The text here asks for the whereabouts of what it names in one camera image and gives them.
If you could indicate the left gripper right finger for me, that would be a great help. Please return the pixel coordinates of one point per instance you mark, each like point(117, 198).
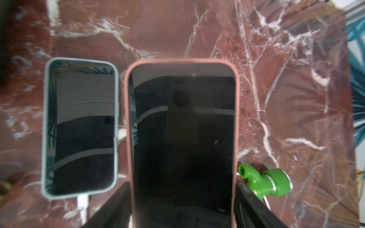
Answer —
point(250, 212)

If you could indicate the green plastic tap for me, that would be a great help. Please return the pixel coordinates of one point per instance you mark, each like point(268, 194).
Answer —
point(273, 182)

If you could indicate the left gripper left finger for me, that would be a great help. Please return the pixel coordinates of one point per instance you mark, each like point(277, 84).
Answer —
point(115, 213)

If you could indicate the phone with light case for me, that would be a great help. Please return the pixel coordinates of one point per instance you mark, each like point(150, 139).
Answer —
point(80, 128)

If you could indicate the phone with pink case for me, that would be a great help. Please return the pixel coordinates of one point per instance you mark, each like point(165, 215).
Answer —
point(182, 140)

